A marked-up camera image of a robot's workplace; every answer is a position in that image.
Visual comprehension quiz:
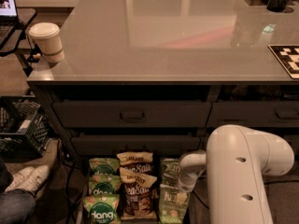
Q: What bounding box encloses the back brown sea salt bag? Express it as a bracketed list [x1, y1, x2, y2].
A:
[117, 151, 154, 175]

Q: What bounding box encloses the open bottom left drawer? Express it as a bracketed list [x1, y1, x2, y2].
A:
[81, 156, 190, 224]

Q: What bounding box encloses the middle left grey drawer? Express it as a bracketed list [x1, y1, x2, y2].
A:
[71, 134, 200, 156]

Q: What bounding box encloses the top left grey drawer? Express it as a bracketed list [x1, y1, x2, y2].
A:
[52, 101, 211, 128]

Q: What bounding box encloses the white sneaker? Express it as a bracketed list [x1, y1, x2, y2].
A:
[0, 166, 35, 194]
[19, 165, 50, 195]

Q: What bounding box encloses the open laptop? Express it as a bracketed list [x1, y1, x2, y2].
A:
[0, 0, 19, 48]

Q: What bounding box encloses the checkered fiducial marker board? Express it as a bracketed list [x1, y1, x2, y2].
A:
[268, 45, 299, 79]

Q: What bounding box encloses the back green dang chip bag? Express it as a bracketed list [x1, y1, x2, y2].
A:
[89, 158, 120, 175]

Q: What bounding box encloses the front brown sea salt bag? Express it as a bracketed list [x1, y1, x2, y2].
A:
[120, 168, 157, 220]

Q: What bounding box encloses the green dang chip bag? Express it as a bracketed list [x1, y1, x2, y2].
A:
[89, 158, 120, 175]
[83, 194, 121, 224]
[89, 175, 121, 195]

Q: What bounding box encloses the black power cable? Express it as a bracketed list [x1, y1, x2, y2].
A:
[191, 189, 210, 210]

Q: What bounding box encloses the white paper coffee cup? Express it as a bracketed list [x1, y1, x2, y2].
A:
[29, 22, 64, 63]

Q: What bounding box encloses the top right grey drawer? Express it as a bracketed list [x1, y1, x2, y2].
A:
[206, 101, 299, 128]

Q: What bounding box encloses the brown sea salt bag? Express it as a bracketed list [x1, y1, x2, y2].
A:
[120, 168, 157, 220]
[117, 151, 154, 175]

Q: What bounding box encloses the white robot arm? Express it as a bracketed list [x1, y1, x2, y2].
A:
[178, 125, 294, 224]

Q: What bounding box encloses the front green dang chip bag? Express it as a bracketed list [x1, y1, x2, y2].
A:
[83, 194, 121, 224]

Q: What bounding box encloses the green kettle jalapeno bag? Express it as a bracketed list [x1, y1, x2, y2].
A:
[160, 158, 180, 187]
[158, 184, 190, 224]

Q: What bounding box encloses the black plastic crate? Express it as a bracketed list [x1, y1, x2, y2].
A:
[0, 95, 50, 158]

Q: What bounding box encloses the middle green dang chip bag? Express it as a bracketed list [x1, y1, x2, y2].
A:
[89, 175, 121, 195]

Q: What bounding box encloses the person leg in jeans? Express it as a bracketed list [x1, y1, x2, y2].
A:
[0, 159, 36, 224]

